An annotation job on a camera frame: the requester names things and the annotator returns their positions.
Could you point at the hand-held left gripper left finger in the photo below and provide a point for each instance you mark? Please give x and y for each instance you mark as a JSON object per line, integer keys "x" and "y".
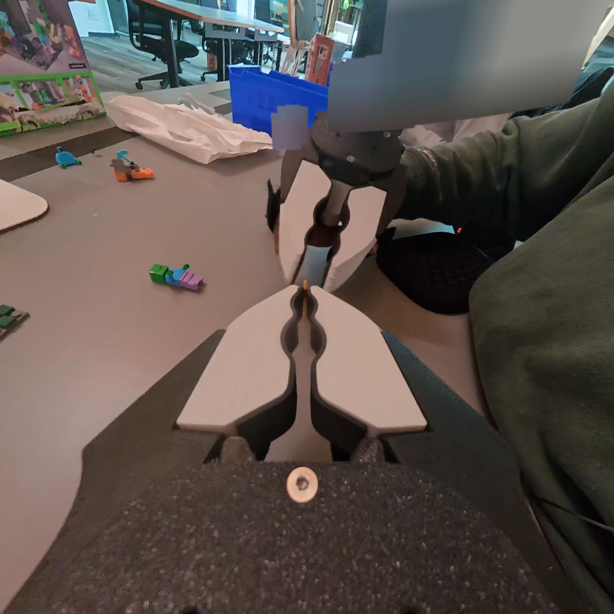
{"x": 240, "y": 379}

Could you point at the small orange grey brick model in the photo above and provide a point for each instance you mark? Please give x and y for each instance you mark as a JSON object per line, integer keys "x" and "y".
{"x": 134, "y": 171}

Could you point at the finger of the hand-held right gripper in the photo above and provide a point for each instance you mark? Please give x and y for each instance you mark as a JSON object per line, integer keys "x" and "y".
{"x": 295, "y": 211}
{"x": 364, "y": 225}

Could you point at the white rounded board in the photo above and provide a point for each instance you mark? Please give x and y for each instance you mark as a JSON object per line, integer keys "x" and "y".
{"x": 19, "y": 206}

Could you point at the gold toy sword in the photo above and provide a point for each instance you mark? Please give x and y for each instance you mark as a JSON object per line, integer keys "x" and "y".
{"x": 305, "y": 288}

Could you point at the orange cardboard box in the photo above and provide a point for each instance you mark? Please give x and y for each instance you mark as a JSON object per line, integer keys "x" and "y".
{"x": 320, "y": 57}

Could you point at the black office chair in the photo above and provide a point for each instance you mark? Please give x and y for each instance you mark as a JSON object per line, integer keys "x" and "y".
{"x": 163, "y": 48}

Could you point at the wooden top office table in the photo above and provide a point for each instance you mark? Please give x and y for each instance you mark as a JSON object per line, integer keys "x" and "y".
{"x": 230, "y": 18}

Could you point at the small blue toy creature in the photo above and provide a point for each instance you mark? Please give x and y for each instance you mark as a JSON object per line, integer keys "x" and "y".
{"x": 65, "y": 158}

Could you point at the brick set cardboard box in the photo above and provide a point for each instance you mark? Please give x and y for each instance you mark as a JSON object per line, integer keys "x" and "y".
{"x": 48, "y": 86}

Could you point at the person's right forearm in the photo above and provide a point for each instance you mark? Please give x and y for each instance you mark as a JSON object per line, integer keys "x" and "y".
{"x": 479, "y": 177}

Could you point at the white crumpled paper bag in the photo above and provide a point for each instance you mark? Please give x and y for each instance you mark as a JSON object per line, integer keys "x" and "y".
{"x": 182, "y": 127}

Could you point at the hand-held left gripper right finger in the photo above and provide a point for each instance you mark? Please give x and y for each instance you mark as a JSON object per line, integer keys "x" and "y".
{"x": 369, "y": 379}

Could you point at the dark green hoodie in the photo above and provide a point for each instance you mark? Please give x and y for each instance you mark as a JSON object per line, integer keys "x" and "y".
{"x": 551, "y": 359}

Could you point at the green headed toy minifigure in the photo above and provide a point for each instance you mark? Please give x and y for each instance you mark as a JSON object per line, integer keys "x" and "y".
{"x": 177, "y": 277}

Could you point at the grey brick building model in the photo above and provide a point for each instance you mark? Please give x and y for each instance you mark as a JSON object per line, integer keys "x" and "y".
{"x": 9, "y": 319}

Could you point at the blue plastic bin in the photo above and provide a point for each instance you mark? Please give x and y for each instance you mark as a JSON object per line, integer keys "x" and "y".
{"x": 259, "y": 96}

